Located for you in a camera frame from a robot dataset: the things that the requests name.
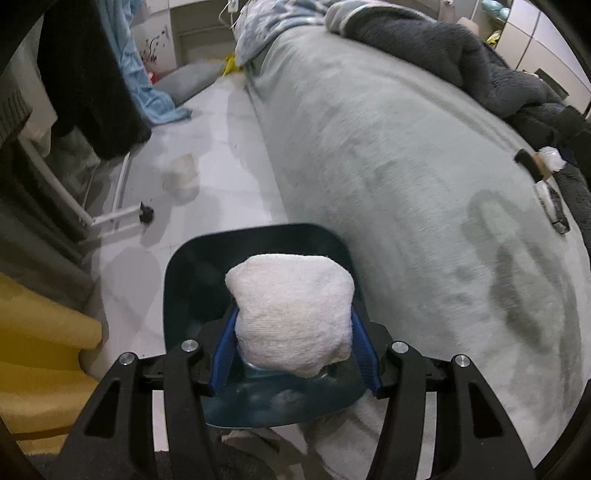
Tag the white dressing table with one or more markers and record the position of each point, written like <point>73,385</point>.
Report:
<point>194,27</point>

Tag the grey floor cushion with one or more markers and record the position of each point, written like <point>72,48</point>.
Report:
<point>189,81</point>

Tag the white clothes rack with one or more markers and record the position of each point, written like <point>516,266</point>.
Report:
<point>115,214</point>

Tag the light blue robe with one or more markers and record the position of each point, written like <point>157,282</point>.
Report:
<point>138,69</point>

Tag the blue patterned quilt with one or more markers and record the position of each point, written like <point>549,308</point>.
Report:
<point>277,18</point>

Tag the yellow green cloth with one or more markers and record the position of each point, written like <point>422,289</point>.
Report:
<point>494,39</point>

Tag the dark teal trash bin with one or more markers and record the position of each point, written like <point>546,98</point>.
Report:
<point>198,277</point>

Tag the empty cardboard tape roll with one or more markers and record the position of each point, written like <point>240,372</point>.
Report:
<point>542,170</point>

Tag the beige bedside lamp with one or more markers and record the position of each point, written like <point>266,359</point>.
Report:
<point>466,24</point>

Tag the white towel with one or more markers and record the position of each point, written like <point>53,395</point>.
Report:
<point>291,314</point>

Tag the small yellow plastic item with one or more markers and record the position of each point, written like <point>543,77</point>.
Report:
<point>229,65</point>

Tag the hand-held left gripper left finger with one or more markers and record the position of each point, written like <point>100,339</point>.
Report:
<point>221,360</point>

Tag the white rolled cloth bundle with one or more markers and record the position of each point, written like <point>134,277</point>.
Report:
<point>551,158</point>

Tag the light blue bag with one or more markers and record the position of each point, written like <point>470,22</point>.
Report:
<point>494,9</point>

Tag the dark grey fluffy blanket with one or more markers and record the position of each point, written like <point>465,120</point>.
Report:
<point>438,50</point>

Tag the bed with grey sheet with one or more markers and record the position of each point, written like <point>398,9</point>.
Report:
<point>392,184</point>

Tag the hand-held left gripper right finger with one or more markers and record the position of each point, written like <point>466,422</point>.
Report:
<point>367,360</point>

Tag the black pants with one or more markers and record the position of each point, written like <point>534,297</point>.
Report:
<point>92,92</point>

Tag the white wardrobe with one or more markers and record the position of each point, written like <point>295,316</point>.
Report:
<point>531,32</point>

